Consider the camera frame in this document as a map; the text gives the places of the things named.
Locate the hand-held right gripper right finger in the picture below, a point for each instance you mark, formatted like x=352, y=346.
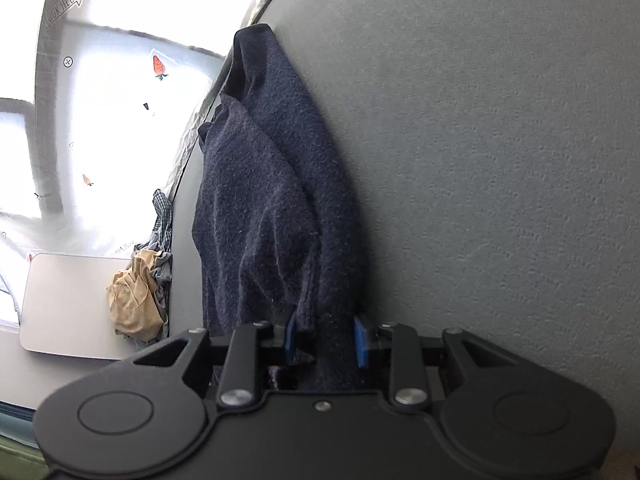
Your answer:
x=361, y=340

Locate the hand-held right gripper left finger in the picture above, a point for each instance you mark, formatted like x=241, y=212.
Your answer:
x=290, y=337

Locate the navy blue sweater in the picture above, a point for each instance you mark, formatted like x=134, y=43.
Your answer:
x=265, y=210

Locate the beige cloth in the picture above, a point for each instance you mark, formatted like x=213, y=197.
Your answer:
x=132, y=295

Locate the blue plaid shirt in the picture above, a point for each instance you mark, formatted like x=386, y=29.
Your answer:
x=162, y=220

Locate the white board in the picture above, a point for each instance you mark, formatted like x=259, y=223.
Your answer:
x=65, y=305

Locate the printed white sheet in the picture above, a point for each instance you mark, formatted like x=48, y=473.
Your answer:
x=115, y=110

